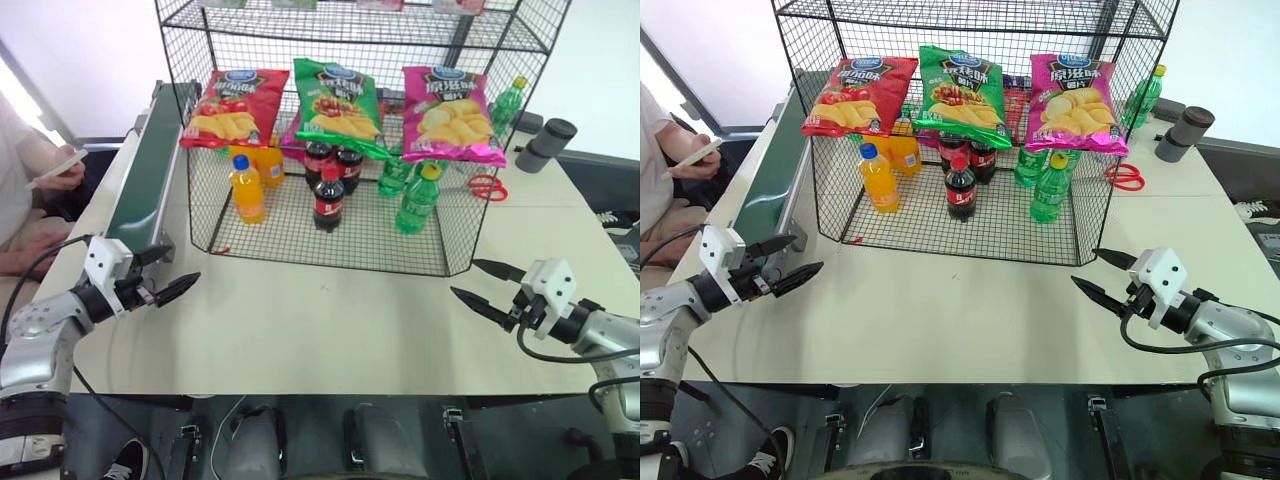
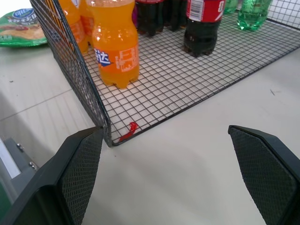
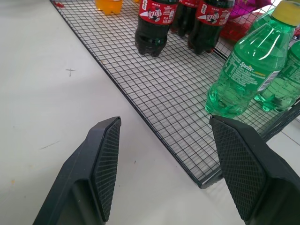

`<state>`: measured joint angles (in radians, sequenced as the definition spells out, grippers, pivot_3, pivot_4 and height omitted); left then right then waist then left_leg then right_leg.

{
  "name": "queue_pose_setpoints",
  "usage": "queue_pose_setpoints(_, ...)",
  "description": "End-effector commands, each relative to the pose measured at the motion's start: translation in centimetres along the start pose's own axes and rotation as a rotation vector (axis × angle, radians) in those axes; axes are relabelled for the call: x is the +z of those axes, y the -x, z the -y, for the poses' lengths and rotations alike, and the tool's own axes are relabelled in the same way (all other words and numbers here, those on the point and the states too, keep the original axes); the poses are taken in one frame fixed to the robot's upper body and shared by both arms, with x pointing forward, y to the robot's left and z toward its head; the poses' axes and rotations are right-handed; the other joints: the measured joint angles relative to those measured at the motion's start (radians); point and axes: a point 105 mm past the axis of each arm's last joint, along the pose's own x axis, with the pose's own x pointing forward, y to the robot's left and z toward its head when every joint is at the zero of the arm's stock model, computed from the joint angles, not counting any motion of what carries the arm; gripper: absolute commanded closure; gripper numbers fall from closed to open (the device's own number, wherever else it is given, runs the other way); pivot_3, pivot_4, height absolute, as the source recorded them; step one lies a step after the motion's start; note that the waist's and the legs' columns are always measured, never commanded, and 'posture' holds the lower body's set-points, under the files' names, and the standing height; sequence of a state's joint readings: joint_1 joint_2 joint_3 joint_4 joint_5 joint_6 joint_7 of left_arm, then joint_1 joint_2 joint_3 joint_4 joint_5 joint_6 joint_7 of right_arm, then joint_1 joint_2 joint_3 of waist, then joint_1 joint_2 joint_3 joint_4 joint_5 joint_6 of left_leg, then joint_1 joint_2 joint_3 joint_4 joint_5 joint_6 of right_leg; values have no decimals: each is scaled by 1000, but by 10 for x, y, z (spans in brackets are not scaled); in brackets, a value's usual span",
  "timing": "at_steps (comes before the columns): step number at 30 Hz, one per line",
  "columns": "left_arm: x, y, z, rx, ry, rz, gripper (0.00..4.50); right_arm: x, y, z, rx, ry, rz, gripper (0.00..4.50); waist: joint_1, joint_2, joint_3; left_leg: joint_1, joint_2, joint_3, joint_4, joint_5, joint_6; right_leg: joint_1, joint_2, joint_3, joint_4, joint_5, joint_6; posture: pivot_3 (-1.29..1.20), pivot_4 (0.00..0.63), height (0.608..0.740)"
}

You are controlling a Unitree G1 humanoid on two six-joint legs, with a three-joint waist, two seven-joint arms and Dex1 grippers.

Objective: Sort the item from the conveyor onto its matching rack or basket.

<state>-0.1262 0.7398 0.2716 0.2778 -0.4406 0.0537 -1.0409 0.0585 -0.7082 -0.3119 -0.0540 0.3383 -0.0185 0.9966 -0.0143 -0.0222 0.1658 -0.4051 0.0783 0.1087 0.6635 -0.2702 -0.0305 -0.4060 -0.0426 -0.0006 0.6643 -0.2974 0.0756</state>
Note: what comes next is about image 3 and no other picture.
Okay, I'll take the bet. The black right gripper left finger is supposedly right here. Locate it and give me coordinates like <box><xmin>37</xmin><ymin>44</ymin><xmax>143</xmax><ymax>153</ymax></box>
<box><xmin>32</xmin><ymin>116</ymin><xmax>122</xmax><ymax>225</ymax></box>

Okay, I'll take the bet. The orange soda bottle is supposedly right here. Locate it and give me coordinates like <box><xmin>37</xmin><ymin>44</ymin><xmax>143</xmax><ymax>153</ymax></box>
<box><xmin>95</xmin><ymin>0</ymin><xmax>123</xmax><ymax>15</ymax></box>

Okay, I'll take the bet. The black wire mesh tray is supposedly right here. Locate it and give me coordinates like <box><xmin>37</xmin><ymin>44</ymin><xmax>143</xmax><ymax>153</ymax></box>
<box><xmin>49</xmin><ymin>0</ymin><xmax>300</xmax><ymax>189</ymax></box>

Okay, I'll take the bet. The magenta snack packet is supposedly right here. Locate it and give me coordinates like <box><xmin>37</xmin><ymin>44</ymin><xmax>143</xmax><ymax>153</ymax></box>
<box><xmin>228</xmin><ymin>0</ymin><xmax>279</xmax><ymax>19</ymax></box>

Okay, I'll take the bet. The green Sprite bottle yellow cap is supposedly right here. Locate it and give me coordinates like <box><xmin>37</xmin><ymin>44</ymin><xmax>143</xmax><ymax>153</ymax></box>
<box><xmin>205</xmin><ymin>0</ymin><xmax>300</xmax><ymax>119</ymax></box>

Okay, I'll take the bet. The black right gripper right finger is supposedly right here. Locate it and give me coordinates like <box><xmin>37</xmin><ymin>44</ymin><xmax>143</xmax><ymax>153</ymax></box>
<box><xmin>209</xmin><ymin>115</ymin><xmax>300</xmax><ymax>225</ymax></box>

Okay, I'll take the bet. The red snack packet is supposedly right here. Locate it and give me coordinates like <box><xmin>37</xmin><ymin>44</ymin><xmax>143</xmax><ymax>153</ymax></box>
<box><xmin>219</xmin><ymin>11</ymin><xmax>267</xmax><ymax>43</ymax></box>

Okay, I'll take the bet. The cola bottle red label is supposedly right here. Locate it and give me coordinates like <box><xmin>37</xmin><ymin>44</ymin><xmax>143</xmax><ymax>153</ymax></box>
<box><xmin>135</xmin><ymin>0</ymin><xmax>179</xmax><ymax>58</ymax></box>
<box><xmin>170</xmin><ymin>0</ymin><xmax>200</xmax><ymax>37</ymax></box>
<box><xmin>187</xmin><ymin>0</ymin><xmax>236</xmax><ymax>55</ymax></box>

